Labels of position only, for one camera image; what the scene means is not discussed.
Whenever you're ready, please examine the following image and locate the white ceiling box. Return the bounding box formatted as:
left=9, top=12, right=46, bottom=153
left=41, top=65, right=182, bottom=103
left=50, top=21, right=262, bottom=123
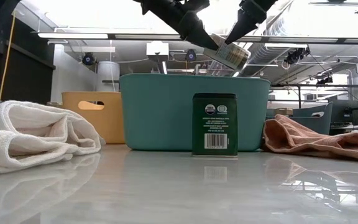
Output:
left=146, top=41, right=170, bottom=57

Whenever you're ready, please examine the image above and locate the salmon pink cloth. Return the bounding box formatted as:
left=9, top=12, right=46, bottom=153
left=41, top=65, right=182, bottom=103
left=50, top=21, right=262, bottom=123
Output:
left=261, top=114, right=358, bottom=163

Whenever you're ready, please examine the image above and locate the black hanging camera rig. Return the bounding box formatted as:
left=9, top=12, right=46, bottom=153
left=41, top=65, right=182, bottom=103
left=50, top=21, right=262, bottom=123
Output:
left=283, top=46, right=312, bottom=66

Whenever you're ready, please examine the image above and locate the yellow cable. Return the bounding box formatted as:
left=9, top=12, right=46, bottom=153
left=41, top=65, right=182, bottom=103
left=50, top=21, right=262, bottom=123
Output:
left=0, top=11, right=17, bottom=101

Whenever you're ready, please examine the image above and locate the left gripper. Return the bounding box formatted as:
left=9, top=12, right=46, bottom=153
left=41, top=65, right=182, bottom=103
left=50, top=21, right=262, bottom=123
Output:
left=132, top=0, right=220, bottom=51

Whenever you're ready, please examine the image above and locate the long ceiling light rail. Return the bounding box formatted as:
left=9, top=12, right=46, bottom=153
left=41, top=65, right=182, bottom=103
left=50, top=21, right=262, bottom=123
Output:
left=31, top=30, right=358, bottom=44

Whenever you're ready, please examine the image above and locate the spice jar with wooden lid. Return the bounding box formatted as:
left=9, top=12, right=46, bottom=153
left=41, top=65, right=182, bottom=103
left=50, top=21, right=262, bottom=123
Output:
left=203, top=33, right=250, bottom=71

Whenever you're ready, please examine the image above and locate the black metal railing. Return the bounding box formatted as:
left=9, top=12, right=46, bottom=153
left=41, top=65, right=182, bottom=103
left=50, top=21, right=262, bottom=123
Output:
left=270, top=82, right=358, bottom=109

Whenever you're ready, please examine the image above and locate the large black panel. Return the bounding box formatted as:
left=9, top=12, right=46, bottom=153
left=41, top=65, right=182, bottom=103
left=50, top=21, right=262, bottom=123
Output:
left=0, top=0, right=56, bottom=108

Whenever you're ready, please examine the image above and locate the teal plastic bin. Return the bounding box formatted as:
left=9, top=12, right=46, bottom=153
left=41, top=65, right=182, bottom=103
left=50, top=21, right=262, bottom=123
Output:
left=119, top=73, right=272, bottom=152

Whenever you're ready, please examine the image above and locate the blue-grey plastic bin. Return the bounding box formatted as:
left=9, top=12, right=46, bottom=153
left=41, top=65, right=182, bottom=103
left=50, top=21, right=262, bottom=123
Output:
left=265, top=101, right=334, bottom=136

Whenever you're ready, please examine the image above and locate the small black block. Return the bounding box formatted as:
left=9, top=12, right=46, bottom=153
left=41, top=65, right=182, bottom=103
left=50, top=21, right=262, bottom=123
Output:
left=191, top=92, right=239, bottom=158

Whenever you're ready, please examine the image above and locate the white cylinder column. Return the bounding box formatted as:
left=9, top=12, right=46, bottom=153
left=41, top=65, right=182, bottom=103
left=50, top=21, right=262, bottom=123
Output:
left=96, top=61, right=121, bottom=93

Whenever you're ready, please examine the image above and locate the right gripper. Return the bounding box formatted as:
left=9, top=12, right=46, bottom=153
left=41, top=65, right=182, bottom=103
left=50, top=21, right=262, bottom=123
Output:
left=224, top=0, right=279, bottom=45

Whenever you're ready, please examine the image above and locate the silver ventilation duct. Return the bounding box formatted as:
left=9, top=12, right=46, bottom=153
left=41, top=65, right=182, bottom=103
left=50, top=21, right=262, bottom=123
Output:
left=208, top=17, right=295, bottom=77

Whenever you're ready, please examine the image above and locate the white striped towel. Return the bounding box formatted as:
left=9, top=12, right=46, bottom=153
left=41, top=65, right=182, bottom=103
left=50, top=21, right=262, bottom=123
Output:
left=0, top=100, right=106, bottom=174

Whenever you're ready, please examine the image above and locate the yellow plastic bin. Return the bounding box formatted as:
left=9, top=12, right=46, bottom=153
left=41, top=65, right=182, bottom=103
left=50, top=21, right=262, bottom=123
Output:
left=62, top=91, right=126, bottom=145

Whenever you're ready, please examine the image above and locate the black round ceiling camera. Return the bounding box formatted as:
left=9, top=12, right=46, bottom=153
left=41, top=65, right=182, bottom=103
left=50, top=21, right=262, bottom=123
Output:
left=81, top=52, right=96, bottom=67
left=184, top=49, right=198, bottom=62

